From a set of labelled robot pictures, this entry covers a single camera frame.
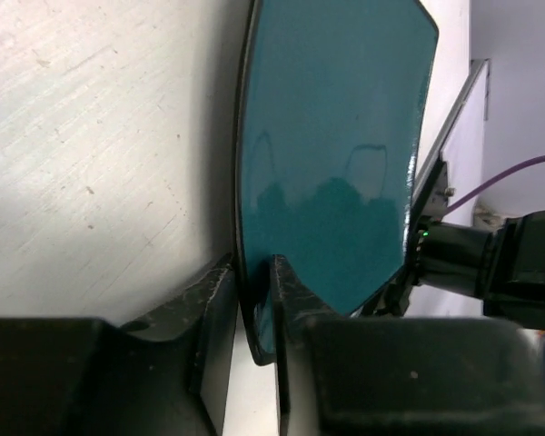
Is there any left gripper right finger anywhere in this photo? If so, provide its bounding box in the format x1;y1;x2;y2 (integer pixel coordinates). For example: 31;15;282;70
270;255;545;435

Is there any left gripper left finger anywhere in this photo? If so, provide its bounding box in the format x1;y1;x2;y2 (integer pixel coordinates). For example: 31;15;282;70
0;255;237;435

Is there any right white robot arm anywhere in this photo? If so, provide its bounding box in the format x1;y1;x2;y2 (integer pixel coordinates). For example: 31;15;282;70
361;211;545;331

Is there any dark teal square plate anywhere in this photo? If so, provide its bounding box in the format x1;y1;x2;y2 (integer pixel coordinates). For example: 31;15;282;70
235;1;439;366

